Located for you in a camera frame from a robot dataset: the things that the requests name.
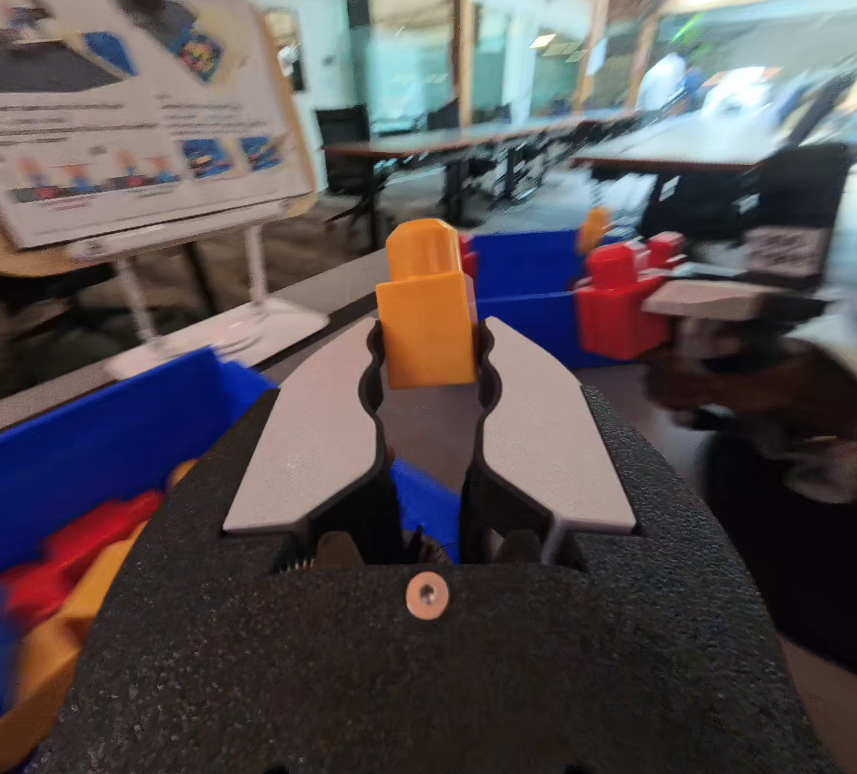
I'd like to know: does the white poster stand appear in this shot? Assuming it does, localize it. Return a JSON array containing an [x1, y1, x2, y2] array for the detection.
[[63, 225, 330, 381]]

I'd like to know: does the person's right hand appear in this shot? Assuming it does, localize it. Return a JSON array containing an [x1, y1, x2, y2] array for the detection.
[[644, 346, 841, 437]]

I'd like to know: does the wooden desk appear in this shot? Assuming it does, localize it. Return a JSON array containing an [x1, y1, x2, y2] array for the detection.
[[321, 112, 637, 161]]

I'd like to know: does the yellow toy block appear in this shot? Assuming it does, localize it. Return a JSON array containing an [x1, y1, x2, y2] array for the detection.
[[375, 219, 480, 391], [576, 205, 613, 254]]

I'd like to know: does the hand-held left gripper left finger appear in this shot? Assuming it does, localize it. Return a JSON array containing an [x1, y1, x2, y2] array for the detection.
[[221, 318, 404, 566]]

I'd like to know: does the long white table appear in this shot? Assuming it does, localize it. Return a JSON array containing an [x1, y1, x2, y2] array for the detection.
[[570, 118, 791, 176]]

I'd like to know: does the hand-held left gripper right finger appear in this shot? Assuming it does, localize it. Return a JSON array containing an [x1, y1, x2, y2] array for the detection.
[[459, 316, 638, 566]]

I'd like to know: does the black mesh office chair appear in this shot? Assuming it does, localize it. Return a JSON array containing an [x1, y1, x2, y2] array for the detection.
[[313, 103, 391, 233]]

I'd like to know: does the pile of coloured blocks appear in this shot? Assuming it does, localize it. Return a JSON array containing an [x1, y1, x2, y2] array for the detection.
[[0, 458, 202, 758]]

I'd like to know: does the instruction poster on wooden board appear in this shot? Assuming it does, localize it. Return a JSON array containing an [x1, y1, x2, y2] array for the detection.
[[0, 0, 321, 253]]

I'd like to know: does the black dimpled pad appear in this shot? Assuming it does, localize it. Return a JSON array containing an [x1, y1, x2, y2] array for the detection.
[[699, 433, 857, 678]]

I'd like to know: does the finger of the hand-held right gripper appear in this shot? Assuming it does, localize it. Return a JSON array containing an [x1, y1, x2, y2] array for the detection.
[[641, 279, 770, 323]]

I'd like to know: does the blue plastic bin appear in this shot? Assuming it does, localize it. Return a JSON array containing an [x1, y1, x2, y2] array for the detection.
[[0, 346, 463, 774], [469, 228, 647, 371]]

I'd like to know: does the wooden support post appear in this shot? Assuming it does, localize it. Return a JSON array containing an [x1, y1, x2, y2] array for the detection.
[[453, 0, 478, 110]]

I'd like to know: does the person's right forearm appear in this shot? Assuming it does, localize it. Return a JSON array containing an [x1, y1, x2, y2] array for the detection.
[[770, 312, 857, 504]]

